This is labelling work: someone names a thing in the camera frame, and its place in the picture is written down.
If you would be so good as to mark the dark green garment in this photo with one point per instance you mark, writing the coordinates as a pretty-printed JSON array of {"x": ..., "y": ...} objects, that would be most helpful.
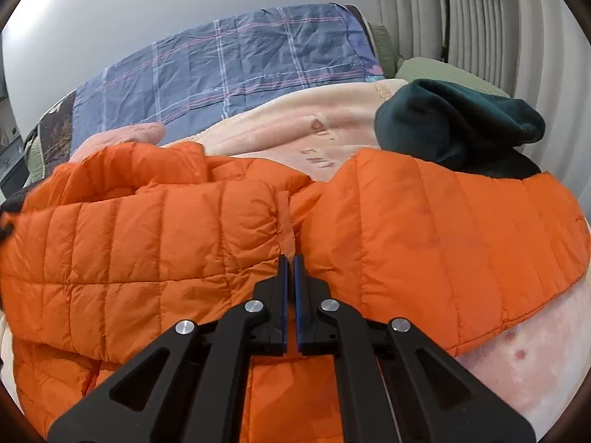
[{"x": 438, "y": 120}]

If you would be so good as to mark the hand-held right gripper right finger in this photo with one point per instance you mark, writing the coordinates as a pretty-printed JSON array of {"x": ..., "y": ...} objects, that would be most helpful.
[{"x": 299, "y": 295}]

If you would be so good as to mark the light green pillow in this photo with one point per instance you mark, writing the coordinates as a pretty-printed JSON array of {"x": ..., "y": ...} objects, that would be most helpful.
[
  {"x": 438, "y": 71},
  {"x": 384, "y": 48}
]

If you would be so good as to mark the dark floral bedding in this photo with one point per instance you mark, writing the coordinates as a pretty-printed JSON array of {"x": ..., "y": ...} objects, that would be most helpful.
[{"x": 55, "y": 134}]

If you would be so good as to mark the pink quilted garment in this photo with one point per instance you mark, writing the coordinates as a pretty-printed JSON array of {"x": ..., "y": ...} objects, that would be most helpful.
[{"x": 115, "y": 140}]

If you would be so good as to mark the pink fleece blanket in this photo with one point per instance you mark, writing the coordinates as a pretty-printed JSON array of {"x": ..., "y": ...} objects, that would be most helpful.
[{"x": 277, "y": 124}]

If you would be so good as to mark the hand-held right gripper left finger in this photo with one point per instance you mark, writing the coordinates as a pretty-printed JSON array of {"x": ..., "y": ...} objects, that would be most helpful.
[{"x": 283, "y": 295}]

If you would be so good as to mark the orange puffer jacket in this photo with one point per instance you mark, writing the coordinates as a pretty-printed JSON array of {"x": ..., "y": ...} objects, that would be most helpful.
[{"x": 161, "y": 240}]

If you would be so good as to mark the wall mirror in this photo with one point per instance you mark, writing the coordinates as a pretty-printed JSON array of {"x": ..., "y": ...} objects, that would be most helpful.
[{"x": 9, "y": 147}]

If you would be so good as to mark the blue plaid quilt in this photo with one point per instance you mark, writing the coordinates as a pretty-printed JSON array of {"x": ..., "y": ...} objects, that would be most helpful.
[{"x": 231, "y": 64}]

